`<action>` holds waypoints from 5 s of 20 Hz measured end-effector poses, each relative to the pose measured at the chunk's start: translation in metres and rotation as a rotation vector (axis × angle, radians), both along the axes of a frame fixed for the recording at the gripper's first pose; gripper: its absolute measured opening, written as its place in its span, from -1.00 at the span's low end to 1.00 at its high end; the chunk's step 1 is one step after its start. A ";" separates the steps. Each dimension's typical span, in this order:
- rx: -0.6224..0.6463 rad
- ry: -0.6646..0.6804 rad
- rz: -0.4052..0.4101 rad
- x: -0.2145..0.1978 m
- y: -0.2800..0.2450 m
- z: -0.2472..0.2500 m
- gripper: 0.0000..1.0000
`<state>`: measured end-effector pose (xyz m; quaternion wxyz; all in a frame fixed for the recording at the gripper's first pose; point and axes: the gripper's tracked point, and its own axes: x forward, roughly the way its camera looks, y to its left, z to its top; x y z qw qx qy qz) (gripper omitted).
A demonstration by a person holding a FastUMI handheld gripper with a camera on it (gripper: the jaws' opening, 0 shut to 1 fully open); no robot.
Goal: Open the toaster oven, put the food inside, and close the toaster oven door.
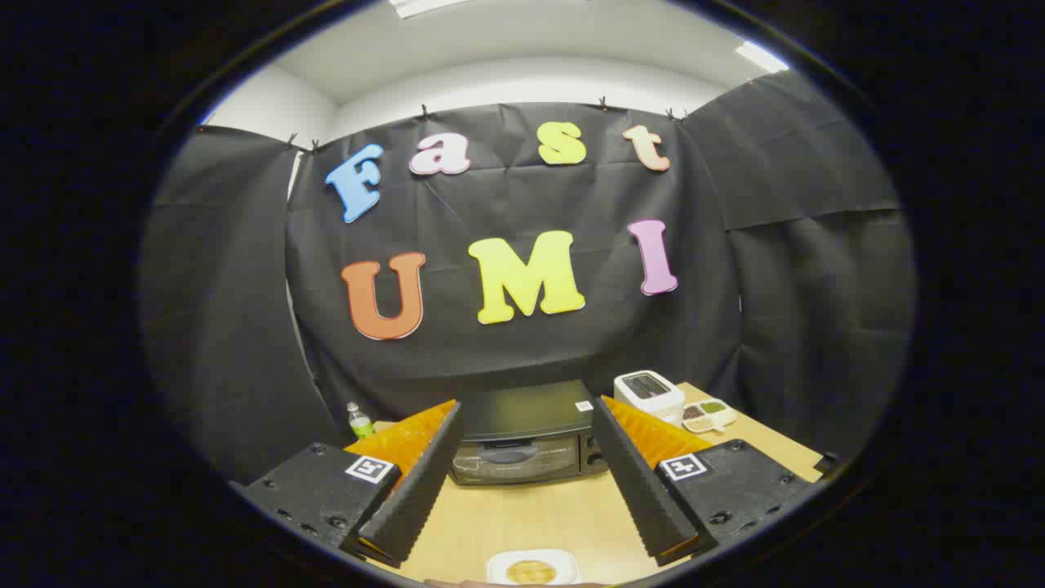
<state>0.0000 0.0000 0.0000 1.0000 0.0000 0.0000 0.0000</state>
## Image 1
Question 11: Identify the golden bread bun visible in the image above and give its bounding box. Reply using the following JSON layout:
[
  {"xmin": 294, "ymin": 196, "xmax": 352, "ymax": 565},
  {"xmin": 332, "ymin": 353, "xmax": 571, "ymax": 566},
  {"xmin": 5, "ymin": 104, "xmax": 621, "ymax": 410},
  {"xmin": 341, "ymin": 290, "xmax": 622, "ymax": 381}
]
[{"xmin": 506, "ymin": 560, "xmax": 558, "ymax": 585}]

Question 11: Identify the ceiling light panel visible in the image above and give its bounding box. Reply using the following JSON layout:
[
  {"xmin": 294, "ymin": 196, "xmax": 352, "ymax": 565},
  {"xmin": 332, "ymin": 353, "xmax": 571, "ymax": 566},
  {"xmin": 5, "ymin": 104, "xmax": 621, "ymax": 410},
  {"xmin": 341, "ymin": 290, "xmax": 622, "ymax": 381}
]
[
  {"xmin": 735, "ymin": 41, "xmax": 789, "ymax": 74},
  {"xmin": 388, "ymin": 0, "xmax": 468, "ymax": 19}
]

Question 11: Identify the white square plate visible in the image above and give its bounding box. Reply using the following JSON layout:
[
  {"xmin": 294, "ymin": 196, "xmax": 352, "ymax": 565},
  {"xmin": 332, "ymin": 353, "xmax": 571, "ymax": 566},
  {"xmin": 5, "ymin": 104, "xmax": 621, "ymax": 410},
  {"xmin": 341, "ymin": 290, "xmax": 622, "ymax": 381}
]
[{"xmin": 487, "ymin": 549, "xmax": 582, "ymax": 586}]

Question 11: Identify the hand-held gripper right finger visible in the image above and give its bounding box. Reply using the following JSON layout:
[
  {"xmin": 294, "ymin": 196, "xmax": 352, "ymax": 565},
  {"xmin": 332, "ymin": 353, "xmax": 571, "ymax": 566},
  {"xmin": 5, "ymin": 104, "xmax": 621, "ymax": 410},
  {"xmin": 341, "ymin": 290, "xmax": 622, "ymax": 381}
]
[{"xmin": 589, "ymin": 395, "xmax": 817, "ymax": 568}]

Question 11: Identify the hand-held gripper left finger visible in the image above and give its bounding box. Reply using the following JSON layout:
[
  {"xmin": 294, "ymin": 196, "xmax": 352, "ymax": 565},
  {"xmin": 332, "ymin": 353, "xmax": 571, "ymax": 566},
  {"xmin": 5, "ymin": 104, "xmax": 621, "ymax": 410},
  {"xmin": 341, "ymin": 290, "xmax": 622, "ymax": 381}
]
[{"xmin": 229, "ymin": 399, "xmax": 465, "ymax": 570}]

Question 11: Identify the white pop-up toaster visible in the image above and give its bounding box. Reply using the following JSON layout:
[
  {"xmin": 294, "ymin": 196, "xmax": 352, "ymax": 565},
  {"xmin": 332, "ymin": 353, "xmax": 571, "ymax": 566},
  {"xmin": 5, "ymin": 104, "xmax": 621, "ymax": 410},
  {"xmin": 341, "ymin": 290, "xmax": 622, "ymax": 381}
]
[{"xmin": 614, "ymin": 370, "xmax": 685, "ymax": 427}]

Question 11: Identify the white divided snack dish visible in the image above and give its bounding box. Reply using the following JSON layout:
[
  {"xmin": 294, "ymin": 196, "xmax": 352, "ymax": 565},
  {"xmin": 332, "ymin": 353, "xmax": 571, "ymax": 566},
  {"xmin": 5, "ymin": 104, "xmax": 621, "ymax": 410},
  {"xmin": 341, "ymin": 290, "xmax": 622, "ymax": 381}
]
[{"xmin": 682, "ymin": 399, "xmax": 738, "ymax": 434}]

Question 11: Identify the black toaster oven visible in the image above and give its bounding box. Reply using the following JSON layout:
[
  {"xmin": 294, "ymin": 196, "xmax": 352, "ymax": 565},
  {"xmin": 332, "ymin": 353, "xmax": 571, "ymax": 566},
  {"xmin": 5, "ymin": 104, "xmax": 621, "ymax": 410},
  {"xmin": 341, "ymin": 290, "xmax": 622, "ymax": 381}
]
[{"xmin": 449, "ymin": 380, "xmax": 610, "ymax": 487}]

